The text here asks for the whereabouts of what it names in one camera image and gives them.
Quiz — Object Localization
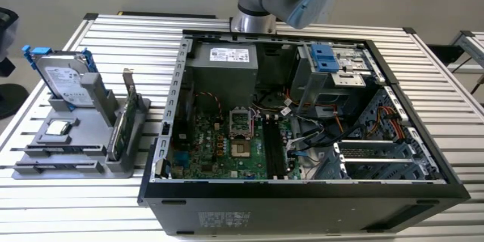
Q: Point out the green RAM stick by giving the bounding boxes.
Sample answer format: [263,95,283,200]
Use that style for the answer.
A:
[17,163,102,169]

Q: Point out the black RAM slot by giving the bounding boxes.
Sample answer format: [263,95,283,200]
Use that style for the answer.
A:
[271,113,290,181]
[262,113,279,181]

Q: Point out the black round floor base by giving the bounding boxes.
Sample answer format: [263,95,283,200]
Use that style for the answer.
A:
[0,83,29,120]

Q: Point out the hard disk in blue carrier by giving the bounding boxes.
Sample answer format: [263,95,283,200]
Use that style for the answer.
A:
[21,44,99,110]

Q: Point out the silver CPU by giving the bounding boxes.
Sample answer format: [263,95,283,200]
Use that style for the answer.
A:
[43,120,73,136]

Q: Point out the grey parts rack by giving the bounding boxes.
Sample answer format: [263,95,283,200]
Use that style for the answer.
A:
[11,71,153,180]

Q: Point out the green graphics card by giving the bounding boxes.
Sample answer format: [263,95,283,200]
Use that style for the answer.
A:
[105,67,138,162]

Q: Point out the black case fan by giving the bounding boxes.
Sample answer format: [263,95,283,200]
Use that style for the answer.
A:
[175,80,195,131]

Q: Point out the blue expansion slot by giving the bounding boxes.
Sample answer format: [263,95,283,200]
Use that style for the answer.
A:
[173,152,190,168]

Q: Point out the grey power supply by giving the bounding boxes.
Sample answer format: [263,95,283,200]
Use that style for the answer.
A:
[186,42,259,114]

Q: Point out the metal socket cover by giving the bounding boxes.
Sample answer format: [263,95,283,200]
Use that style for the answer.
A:
[227,106,253,139]

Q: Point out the green motherboard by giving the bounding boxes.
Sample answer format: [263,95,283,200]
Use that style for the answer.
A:
[170,108,302,181]

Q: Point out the CPU socket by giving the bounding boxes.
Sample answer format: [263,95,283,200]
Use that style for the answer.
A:
[229,138,253,159]

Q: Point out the grey optical drive cage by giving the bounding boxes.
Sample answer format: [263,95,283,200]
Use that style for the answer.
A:
[289,42,383,118]

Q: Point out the blue drive bay latch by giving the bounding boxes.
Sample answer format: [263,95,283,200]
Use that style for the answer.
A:
[307,43,339,73]

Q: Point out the black PC case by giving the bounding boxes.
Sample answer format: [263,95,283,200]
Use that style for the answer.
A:
[135,28,470,236]

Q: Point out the grey disk bay cage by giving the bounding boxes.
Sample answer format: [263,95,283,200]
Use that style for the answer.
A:
[331,139,442,182]

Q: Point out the aluminium side table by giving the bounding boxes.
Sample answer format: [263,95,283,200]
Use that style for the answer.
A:
[446,30,484,73]

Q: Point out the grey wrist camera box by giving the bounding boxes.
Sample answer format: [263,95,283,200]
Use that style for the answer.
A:
[0,6,19,63]

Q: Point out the twisted fan wire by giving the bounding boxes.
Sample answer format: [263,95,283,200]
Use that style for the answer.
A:
[193,91,223,120]

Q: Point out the locking lever wire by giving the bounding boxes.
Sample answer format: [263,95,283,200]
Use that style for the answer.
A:
[249,111,257,141]

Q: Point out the black cable bundle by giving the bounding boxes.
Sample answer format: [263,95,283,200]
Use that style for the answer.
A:
[293,113,366,150]

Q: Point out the orange wire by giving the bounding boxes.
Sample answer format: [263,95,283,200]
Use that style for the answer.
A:
[285,88,345,134]

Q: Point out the orange yellow power wires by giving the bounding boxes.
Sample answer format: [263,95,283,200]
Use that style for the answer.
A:
[362,105,403,144]

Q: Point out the black bracket between tables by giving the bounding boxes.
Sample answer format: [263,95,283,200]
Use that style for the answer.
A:
[425,43,463,63]

